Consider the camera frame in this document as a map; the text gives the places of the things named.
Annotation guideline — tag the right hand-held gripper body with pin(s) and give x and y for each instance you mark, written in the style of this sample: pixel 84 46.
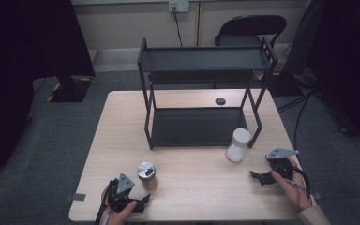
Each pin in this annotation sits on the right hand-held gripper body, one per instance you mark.
pixel 281 165

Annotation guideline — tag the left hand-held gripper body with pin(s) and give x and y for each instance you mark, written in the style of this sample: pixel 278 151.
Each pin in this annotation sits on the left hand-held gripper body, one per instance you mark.
pixel 123 187

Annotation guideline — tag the glass spice jar metal lid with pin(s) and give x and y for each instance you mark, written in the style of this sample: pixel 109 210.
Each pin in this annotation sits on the glass spice jar metal lid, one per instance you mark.
pixel 147 176

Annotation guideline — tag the white lidded jar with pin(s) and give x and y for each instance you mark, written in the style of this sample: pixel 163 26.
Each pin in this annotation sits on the white lidded jar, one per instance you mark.
pixel 238 146

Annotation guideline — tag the black metal two-tier rack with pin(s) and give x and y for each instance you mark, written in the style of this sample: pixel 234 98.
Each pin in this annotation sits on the black metal two-tier rack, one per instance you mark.
pixel 197 125

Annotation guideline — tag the person's left hand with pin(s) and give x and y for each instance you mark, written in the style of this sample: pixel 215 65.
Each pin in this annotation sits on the person's left hand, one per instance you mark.
pixel 118 217

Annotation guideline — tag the person's right hand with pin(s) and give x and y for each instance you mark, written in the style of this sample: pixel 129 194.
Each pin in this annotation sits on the person's right hand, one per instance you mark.
pixel 293 190

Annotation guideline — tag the grey tape piece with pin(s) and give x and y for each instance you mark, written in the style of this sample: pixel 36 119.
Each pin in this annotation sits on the grey tape piece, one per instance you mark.
pixel 318 196
pixel 76 197

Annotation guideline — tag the black round table grommet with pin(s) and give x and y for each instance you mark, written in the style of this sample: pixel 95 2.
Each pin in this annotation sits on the black round table grommet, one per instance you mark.
pixel 220 101

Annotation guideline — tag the black stand base striped tape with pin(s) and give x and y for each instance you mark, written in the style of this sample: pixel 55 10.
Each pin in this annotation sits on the black stand base striped tape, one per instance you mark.
pixel 72 90

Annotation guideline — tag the dark curtain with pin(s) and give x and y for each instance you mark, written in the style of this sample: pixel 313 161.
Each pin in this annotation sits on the dark curtain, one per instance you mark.
pixel 350 62
pixel 28 62

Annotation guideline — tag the dark grey cloth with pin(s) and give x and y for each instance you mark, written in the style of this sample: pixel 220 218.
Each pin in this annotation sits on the dark grey cloth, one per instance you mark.
pixel 303 40

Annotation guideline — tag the black folding chair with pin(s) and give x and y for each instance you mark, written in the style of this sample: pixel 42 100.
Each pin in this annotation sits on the black folding chair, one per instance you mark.
pixel 250 29

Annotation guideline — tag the white wall socket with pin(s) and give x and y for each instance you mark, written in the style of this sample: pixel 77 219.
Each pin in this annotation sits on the white wall socket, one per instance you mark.
pixel 178 5

